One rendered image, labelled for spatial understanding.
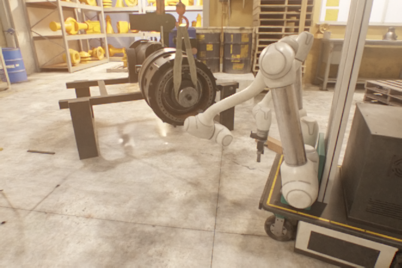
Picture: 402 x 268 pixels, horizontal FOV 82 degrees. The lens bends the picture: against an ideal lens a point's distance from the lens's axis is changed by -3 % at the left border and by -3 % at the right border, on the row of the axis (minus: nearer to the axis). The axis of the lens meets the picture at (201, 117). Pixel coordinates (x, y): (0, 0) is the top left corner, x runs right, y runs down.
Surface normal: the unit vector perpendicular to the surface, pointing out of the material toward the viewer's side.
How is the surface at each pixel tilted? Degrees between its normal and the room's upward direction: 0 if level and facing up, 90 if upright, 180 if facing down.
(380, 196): 90
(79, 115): 90
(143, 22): 90
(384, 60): 90
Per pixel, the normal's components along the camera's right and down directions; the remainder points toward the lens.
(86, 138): 0.41, 0.32
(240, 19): -0.13, 0.35
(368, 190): -0.43, 0.32
